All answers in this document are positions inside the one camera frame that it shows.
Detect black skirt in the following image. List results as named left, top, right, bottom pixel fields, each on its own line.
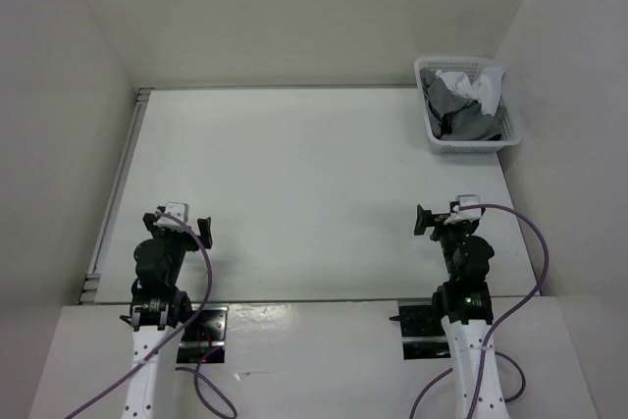
left=438, top=113, right=501, bottom=141

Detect white skirt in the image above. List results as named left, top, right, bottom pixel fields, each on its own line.
left=436, top=66, right=505, bottom=116

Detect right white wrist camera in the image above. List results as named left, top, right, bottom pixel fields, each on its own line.
left=445, top=194, right=483, bottom=225

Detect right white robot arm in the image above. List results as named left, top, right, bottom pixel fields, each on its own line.
left=414, top=195, right=509, bottom=418

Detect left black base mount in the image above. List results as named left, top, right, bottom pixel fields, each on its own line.
left=177, top=305, right=229, bottom=365

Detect white plastic laundry basket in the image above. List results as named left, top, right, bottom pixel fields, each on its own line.
left=414, top=56, right=522, bottom=155

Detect grey pleated skirt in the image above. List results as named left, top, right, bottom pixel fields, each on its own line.
left=419, top=68, right=484, bottom=140

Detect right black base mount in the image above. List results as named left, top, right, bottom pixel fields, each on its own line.
left=390, top=300, right=450, bottom=360

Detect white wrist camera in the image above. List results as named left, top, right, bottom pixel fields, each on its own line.
left=445, top=194, right=483, bottom=225
left=155, top=202, right=189, bottom=232

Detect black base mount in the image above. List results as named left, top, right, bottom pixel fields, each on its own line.
left=390, top=300, right=450, bottom=360
left=177, top=305, right=229, bottom=365

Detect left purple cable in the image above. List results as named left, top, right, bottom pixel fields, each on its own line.
left=63, top=212, right=238, bottom=419

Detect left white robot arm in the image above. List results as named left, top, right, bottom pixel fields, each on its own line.
left=122, top=202, right=212, bottom=418

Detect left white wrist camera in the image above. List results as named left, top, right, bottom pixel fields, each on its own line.
left=155, top=202, right=189, bottom=232

